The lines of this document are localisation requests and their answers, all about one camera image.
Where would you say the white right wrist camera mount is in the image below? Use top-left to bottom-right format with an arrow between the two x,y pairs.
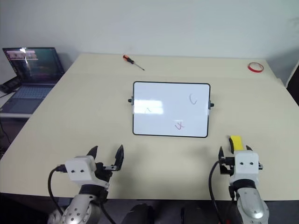
229,151 -> 260,185

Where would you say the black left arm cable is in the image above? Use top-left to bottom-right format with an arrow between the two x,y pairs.
47,164 -> 69,218

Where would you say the dark rounded shape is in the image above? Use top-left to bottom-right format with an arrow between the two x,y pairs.
121,203 -> 157,224

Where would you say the small black device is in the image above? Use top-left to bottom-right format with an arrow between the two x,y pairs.
0,77 -> 21,94

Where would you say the small black-framed whiteboard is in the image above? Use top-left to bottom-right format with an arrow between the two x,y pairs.
128,81 -> 215,139

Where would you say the yellow and black eraser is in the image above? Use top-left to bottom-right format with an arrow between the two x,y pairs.
228,135 -> 244,155

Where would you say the orange and black screwdriver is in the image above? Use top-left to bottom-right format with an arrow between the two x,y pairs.
122,55 -> 146,71

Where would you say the red tape roll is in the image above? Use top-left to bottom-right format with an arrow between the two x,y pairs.
248,62 -> 265,74

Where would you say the thin black cable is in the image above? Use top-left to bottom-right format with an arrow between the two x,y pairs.
0,120 -> 12,147

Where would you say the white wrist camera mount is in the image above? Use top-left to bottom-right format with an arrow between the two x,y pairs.
229,151 -> 260,185
64,155 -> 110,189

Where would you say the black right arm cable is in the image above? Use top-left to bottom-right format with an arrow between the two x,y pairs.
208,160 -> 225,224

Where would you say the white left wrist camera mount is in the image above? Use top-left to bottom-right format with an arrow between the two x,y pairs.
64,155 -> 110,189

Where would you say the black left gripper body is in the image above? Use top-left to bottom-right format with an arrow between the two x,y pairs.
94,161 -> 118,186

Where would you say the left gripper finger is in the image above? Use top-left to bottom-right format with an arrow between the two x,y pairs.
85,146 -> 99,162
113,144 -> 125,171

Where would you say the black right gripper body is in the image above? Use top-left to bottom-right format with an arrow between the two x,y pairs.
219,156 -> 264,176

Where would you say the open dark laptop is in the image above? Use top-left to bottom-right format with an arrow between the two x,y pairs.
0,47 -> 65,115

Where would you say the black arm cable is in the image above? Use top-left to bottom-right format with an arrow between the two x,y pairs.
208,160 -> 225,224
47,164 -> 69,218

